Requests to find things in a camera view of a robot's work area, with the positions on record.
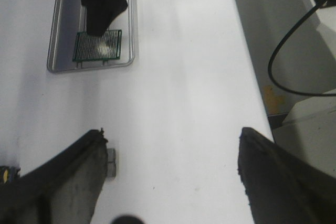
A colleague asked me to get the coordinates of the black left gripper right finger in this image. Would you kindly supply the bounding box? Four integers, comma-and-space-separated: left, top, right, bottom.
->
237, 127, 335, 223

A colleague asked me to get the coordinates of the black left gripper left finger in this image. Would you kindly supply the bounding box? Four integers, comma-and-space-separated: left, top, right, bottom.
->
1, 130, 108, 223

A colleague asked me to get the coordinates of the green circuit board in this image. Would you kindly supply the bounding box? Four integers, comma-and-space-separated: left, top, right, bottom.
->
72, 29, 122, 62

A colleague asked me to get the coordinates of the silver metal tray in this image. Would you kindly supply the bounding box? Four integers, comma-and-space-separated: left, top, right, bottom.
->
47, 0, 137, 73

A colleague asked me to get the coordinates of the red emergency stop button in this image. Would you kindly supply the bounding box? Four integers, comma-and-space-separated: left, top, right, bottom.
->
1, 166, 20, 185

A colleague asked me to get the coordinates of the gray square mounting block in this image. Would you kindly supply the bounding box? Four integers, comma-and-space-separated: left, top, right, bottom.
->
107, 148, 117, 178

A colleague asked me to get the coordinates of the black cable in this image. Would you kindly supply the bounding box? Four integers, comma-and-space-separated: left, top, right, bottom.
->
267, 0, 336, 97

